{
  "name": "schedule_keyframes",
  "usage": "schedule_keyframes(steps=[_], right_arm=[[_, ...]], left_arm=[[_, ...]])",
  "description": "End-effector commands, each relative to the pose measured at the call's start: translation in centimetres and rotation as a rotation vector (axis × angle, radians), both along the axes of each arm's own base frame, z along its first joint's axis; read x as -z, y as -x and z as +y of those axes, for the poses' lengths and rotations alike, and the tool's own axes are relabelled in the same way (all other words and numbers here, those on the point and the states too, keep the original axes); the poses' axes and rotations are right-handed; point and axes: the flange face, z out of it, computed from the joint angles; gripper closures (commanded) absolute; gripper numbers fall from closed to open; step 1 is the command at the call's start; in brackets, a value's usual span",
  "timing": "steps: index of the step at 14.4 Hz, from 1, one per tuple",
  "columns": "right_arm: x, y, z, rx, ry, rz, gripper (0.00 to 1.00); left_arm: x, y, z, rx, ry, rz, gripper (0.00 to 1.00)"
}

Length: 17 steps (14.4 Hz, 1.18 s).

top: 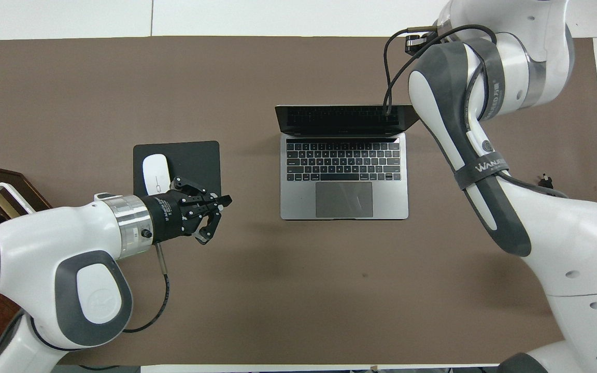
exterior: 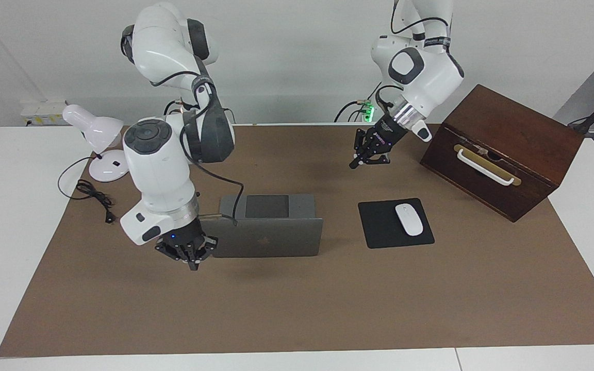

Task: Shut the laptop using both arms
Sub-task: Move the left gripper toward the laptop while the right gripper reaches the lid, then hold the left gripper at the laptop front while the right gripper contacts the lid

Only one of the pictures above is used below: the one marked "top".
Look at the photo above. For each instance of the grey laptop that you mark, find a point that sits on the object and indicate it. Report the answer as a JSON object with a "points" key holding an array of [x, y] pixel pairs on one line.
{"points": [[345, 199]]}

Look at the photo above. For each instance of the black mouse pad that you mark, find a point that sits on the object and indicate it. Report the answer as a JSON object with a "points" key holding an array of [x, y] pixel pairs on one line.
{"points": [[195, 160]]}

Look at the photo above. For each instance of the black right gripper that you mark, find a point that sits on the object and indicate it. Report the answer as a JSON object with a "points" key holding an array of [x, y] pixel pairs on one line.
{"points": [[415, 44]]}

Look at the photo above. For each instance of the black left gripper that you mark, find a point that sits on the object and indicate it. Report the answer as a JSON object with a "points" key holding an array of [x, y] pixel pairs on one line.
{"points": [[166, 217]]}

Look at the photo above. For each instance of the white computer mouse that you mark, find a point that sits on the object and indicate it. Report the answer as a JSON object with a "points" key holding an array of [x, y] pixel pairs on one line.
{"points": [[154, 173]]}

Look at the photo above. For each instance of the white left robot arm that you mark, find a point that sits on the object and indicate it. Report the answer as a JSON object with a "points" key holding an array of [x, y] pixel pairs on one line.
{"points": [[29, 243]]}

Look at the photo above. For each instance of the brown table mat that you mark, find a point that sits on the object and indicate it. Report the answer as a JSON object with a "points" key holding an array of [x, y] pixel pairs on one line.
{"points": [[278, 285]]}

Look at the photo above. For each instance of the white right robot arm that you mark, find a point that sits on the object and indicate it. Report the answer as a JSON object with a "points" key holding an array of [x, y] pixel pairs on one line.
{"points": [[563, 233]]}

